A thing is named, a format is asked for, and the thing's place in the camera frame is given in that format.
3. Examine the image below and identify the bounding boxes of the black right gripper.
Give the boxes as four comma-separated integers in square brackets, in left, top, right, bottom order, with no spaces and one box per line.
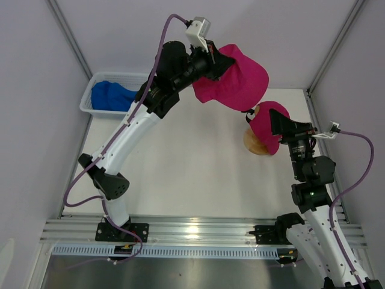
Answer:
[268,108,316,179]

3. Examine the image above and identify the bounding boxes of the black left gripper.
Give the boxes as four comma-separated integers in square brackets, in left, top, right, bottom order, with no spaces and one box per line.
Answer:
[173,39,235,92]

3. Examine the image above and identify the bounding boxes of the pink cap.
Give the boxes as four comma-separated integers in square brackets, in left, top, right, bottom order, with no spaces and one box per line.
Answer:
[244,101,290,155]
[192,44,269,111]

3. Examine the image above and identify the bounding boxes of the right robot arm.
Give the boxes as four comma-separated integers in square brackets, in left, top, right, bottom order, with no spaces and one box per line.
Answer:
[269,109,382,288]

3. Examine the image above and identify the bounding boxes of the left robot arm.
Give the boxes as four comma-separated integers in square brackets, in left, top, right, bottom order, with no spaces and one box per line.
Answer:
[78,40,235,241]

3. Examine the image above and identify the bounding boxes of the wooden hat stand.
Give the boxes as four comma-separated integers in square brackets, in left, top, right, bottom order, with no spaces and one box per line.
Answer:
[244,104,271,155]

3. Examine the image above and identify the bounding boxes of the white plastic basket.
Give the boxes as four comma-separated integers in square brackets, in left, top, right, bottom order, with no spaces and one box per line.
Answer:
[79,72,148,120]

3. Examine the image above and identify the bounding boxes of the blue cap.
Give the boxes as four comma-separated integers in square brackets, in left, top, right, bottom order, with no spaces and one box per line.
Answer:
[91,81,137,112]

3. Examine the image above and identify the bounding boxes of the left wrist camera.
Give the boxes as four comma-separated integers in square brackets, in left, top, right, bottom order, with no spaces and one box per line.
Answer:
[185,17,211,52]

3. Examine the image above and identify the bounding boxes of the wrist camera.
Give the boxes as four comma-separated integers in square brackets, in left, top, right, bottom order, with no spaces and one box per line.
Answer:
[185,17,211,52]
[313,121,340,140]

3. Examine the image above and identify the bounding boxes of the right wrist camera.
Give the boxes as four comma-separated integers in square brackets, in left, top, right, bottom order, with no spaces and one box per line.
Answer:
[313,121,340,140]

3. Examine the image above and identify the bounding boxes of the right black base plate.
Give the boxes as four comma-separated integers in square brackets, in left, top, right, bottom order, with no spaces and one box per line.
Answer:
[248,225,290,245]

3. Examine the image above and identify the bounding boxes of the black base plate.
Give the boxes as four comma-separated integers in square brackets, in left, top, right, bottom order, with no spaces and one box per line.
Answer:
[95,222,149,243]
[248,225,290,245]

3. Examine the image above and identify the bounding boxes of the right aluminium frame post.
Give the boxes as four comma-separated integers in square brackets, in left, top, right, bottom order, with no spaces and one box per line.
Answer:
[306,0,369,96]

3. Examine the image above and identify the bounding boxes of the aluminium frame post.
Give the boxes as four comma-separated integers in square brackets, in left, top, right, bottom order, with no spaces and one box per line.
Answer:
[45,0,93,80]
[306,0,369,96]

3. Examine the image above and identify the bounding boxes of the left aluminium frame post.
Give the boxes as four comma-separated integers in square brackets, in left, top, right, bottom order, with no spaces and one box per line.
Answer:
[45,0,93,80]

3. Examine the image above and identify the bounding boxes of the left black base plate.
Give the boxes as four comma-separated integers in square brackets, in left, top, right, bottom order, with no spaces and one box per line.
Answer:
[95,222,149,243]

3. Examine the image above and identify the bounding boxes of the aluminium mounting rail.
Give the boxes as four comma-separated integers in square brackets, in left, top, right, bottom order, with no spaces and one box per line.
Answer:
[40,215,368,249]

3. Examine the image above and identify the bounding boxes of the white slotted cable duct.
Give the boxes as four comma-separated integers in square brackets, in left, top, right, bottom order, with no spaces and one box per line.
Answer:
[52,244,279,260]

